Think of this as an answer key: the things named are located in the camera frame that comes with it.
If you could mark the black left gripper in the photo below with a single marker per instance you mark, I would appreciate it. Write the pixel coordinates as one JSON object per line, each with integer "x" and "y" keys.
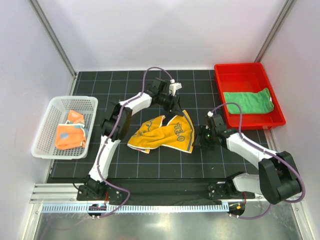
{"x": 176, "y": 109}

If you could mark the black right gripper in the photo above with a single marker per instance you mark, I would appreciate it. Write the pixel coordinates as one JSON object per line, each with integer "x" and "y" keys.
{"x": 202, "y": 129}

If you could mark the yellow patterned towel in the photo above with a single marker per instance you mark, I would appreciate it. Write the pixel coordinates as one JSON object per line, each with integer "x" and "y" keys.
{"x": 178, "y": 134}

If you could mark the green microfiber towel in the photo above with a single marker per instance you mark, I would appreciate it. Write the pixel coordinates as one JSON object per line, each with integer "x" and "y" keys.
{"x": 251, "y": 102}

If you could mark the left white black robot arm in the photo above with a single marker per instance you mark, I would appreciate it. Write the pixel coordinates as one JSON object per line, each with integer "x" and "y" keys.
{"x": 115, "y": 126}

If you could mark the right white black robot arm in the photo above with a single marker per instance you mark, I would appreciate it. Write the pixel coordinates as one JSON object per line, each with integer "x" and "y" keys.
{"x": 277, "y": 178}

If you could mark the red plastic bin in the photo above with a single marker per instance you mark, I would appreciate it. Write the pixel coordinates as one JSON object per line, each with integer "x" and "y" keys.
{"x": 246, "y": 77}

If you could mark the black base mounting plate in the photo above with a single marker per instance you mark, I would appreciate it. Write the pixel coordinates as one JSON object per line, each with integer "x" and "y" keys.
{"x": 171, "y": 191}

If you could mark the orange towel in basket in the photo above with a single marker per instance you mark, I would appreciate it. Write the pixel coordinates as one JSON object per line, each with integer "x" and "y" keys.
{"x": 71, "y": 134}

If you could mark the white perforated plastic basket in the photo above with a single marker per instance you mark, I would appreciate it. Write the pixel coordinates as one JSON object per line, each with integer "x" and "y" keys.
{"x": 56, "y": 113}

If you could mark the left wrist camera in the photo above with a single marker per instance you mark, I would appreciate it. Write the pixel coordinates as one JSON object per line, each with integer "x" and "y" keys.
{"x": 173, "y": 87}

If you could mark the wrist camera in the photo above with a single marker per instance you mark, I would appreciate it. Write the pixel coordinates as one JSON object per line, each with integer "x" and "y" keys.
{"x": 210, "y": 115}
{"x": 173, "y": 87}

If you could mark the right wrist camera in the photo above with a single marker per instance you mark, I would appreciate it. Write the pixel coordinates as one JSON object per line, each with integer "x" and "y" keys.
{"x": 210, "y": 115}

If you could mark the aluminium frame rail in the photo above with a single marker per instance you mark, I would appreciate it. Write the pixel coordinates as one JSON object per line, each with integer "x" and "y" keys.
{"x": 61, "y": 198}

